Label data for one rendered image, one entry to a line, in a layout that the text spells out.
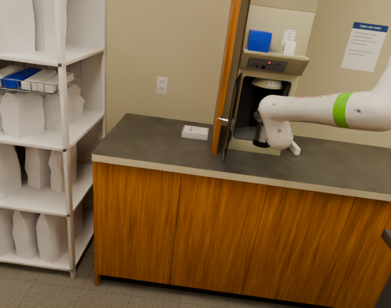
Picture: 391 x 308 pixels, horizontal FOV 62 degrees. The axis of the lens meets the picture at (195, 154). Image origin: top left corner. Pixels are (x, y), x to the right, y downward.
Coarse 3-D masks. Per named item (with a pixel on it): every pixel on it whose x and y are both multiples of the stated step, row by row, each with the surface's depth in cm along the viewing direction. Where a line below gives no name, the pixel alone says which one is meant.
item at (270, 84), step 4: (256, 80) 179; (260, 80) 177; (264, 80) 175; (268, 80) 175; (272, 80) 175; (276, 80) 175; (256, 84) 178; (260, 84) 176; (264, 84) 175; (268, 84) 175; (272, 84) 175; (276, 84) 175; (280, 84) 177; (268, 88) 175; (272, 88) 175; (276, 88) 176; (280, 88) 177
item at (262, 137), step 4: (256, 124) 172; (260, 124) 168; (256, 128) 171; (260, 128) 168; (256, 132) 171; (260, 132) 169; (264, 132) 168; (256, 136) 171; (260, 136) 169; (264, 136) 169; (256, 140) 172; (260, 140) 170; (264, 140) 170
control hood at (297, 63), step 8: (248, 56) 158; (256, 56) 158; (264, 56) 157; (272, 56) 156; (280, 56) 156; (288, 56) 155; (296, 56) 157; (304, 56) 161; (240, 64) 165; (288, 64) 160; (296, 64) 159; (304, 64) 159; (280, 72) 167; (288, 72) 166; (296, 72) 165
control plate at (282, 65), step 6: (252, 60) 161; (258, 60) 160; (264, 60) 160; (270, 60) 159; (276, 60) 159; (252, 66) 165; (270, 66) 163; (276, 66) 162; (282, 66) 162; (282, 72) 166
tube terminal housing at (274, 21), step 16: (256, 16) 160; (272, 16) 159; (288, 16) 159; (304, 16) 158; (272, 32) 162; (304, 32) 161; (240, 48) 176; (272, 48) 165; (304, 48) 164; (288, 80) 171; (288, 96) 177; (240, 144) 188
